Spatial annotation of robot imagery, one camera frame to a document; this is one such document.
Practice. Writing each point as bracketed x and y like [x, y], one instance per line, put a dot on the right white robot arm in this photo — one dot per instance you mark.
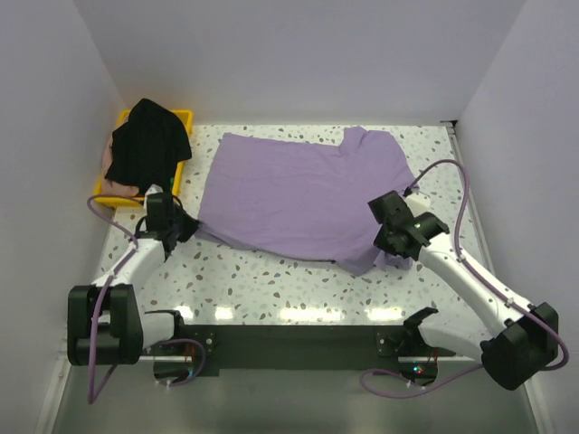
[522, 336]

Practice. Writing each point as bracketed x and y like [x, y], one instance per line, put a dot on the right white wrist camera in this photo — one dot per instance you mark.
[418, 203]

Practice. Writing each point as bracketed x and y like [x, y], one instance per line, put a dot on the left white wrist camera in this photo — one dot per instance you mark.
[153, 189]

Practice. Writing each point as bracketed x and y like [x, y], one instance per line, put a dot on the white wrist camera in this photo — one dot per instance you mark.
[418, 203]
[153, 189]

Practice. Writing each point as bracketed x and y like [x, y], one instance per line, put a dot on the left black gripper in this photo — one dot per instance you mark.
[191, 224]

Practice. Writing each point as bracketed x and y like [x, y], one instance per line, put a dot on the purple t shirt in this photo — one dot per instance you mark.
[304, 201]

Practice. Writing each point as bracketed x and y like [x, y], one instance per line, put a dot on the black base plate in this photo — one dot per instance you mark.
[290, 348]

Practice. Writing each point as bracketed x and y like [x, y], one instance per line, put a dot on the black t shirt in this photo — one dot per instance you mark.
[147, 147]

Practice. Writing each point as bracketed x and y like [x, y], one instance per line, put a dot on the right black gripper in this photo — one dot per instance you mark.
[380, 243]

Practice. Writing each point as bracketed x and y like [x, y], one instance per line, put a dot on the pink t shirt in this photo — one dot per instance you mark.
[109, 187]

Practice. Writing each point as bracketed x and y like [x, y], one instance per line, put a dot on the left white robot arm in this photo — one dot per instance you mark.
[104, 318]

